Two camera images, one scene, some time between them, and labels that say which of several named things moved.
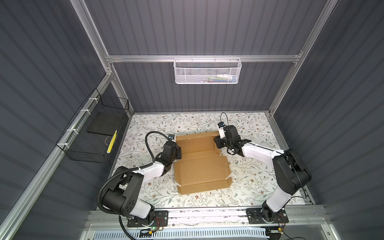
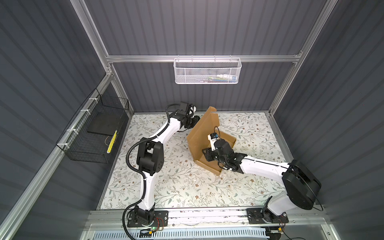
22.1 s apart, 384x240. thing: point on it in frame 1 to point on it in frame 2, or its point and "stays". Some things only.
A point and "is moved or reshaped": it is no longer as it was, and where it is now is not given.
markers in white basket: (221, 78) stays
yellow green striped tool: (112, 142) stays
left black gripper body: (177, 155) to (191, 122)
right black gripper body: (222, 142) to (213, 155)
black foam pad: (105, 123) stays
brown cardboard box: (201, 168) is moved or reshaped
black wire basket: (93, 135) stays
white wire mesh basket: (207, 71) stays
